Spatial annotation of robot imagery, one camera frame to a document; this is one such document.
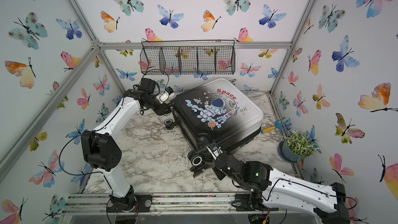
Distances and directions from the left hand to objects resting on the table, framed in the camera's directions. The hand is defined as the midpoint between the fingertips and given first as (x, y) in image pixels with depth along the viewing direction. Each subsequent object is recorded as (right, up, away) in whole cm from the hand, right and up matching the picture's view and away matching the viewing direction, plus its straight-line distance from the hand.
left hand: (168, 105), depth 88 cm
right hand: (+26, -24, -17) cm, 39 cm away
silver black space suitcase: (+28, -3, -8) cm, 30 cm away
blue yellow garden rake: (+71, -13, +17) cm, 74 cm away
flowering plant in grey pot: (+66, -20, -12) cm, 70 cm away
